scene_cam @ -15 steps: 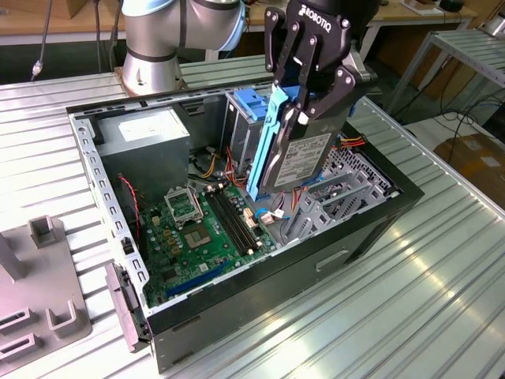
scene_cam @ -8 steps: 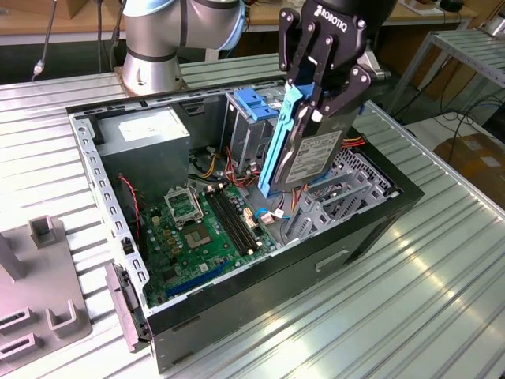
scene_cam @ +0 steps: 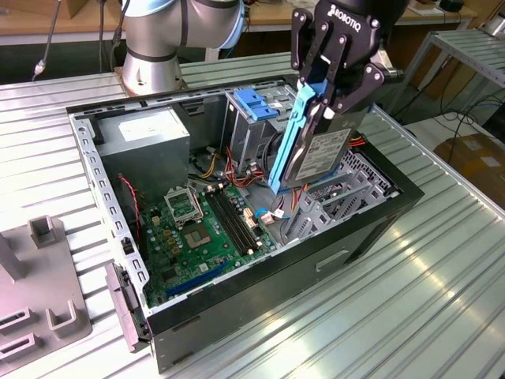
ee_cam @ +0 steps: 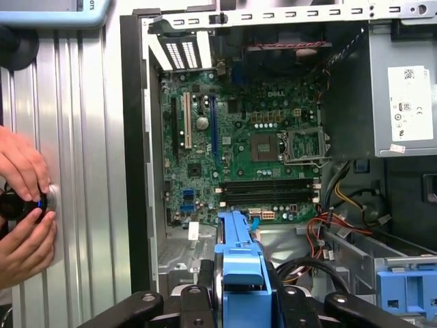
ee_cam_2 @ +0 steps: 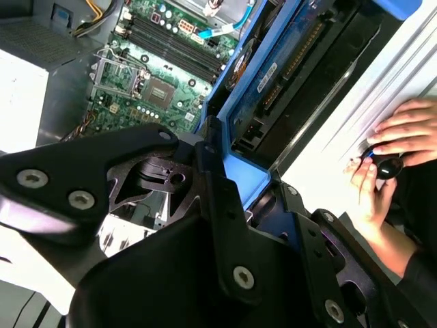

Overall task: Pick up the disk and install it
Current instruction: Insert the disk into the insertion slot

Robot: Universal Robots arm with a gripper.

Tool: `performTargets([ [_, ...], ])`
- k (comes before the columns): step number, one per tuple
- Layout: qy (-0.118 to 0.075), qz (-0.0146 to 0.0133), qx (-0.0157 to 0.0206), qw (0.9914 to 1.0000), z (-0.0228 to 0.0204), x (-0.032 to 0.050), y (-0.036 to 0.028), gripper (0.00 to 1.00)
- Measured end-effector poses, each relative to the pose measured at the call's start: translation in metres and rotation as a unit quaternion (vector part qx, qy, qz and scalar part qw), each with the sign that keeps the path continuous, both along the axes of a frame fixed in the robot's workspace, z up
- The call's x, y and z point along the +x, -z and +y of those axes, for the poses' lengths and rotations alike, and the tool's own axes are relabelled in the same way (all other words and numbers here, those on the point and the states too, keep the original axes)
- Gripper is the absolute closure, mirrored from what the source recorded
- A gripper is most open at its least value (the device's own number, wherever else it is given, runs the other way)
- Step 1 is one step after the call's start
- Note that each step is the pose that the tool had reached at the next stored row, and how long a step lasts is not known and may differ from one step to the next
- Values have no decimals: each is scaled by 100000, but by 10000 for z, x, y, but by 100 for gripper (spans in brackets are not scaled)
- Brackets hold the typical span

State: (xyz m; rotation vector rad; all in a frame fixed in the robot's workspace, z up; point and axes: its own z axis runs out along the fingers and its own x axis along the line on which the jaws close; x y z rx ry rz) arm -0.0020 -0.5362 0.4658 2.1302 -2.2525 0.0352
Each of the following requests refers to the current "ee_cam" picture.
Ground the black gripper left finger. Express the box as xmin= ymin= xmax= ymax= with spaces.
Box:
xmin=78 ymin=259 xmax=220 ymax=328

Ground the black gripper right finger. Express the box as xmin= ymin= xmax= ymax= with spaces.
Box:
xmin=278 ymin=286 xmax=419 ymax=328

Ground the round black tool blue ring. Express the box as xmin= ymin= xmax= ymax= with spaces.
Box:
xmin=0 ymin=182 xmax=58 ymax=225

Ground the person's right hand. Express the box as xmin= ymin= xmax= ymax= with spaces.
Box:
xmin=0 ymin=208 xmax=58 ymax=292

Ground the person's left hand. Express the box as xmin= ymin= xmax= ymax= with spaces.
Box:
xmin=0 ymin=124 xmax=53 ymax=203

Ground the grey metal drive cage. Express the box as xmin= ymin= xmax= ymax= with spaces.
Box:
xmin=324 ymin=227 xmax=437 ymax=328

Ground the black RAM slot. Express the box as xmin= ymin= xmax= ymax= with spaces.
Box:
xmin=218 ymin=191 xmax=315 ymax=200
xmin=218 ymin=198 xmax=315 ymax=207
xmin=218 ymin=184 xmax=315 ymax=193
xmin=218 ymin=178 xmax=315 ymax=187

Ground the blue plastic drive latch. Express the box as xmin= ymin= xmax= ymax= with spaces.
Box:
xmin=375 ymin=262 xmax=437 ymax=315

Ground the green motherboard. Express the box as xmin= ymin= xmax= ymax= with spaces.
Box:
xmin=158 ymin=66 xmax=324 ymax=228

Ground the CPU socket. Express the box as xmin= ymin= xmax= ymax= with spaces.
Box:
xmin=250 ymin=132 xmax=280 ymax=162

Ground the long black expansion slot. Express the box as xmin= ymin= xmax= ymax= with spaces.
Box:
xmin=169 ymin=95 xmax=181 ymax=165

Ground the metal socket cover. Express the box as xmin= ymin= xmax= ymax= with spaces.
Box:
xmin=282 ymin=126 xmax=332 ymax=163

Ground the black open PC case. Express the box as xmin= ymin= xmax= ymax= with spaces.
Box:
xmin=119 ymin=0 xmax=437 ymax=328

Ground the beige expansion slot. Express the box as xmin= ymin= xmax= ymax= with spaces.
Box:
xmin=182 ymin=91 xmax=193 ymax=152

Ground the grey power supply unit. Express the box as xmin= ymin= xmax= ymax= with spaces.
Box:
xmin=368 ymin=20 xmax=437 ymax=158

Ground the silver perforated slot cover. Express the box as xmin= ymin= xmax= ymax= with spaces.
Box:
xmin=163 ymin=33 xmax=188 ymax=72
xmin=180 ymin=32 xmax=213 ymax=70

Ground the pale blue teach pendant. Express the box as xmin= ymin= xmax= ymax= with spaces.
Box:
xmin=0 ymin=0 xmax=113 ymax=29

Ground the black round object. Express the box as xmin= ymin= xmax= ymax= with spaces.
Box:
xmin=0 ymin=27 xmax=40 ymax=71

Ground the thick black cable bundle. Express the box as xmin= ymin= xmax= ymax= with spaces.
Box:
xmin=275 ymin=258 xmax=351 ymax=301

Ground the red orange wire bundle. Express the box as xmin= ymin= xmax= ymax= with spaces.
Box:
xmin=305 ymin=210 xmax=373 ymax=264

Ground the yellow black wire bundle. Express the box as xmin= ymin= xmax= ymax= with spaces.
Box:
xmin=320 ymin=159 xmax=393 ymax=230

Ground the red black twisted wire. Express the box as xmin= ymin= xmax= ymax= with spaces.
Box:
xmin=251 ymin=40 xmax=327 ymax=49

